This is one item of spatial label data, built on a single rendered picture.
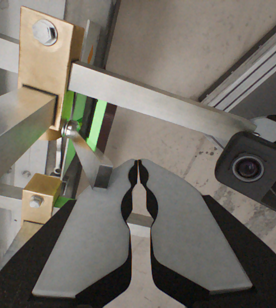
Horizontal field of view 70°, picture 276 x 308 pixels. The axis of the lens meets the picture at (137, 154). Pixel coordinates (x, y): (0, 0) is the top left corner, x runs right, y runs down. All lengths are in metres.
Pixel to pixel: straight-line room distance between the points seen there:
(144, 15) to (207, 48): 0.34
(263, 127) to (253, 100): 0.78
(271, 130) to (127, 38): 0.91
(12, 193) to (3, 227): 0.45
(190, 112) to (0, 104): 0.20
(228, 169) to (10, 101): 0.19
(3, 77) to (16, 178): 0.29
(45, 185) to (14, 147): 0.21
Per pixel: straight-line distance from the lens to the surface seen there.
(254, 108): 1.08
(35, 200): 0.37
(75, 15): 0.41
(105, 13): 0.40
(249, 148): 0.17
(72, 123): 0.27
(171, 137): 1.23
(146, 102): 0.24
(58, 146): 0.47
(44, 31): 0.23
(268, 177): 0.18
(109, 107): 0.41
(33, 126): 0.20
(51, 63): 0.24
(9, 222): 0.83
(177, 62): 1.12
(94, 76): 0.24
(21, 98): 0.22
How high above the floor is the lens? 1.10
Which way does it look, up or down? 60 degrees down
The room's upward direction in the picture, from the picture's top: 178 degrees clockwise
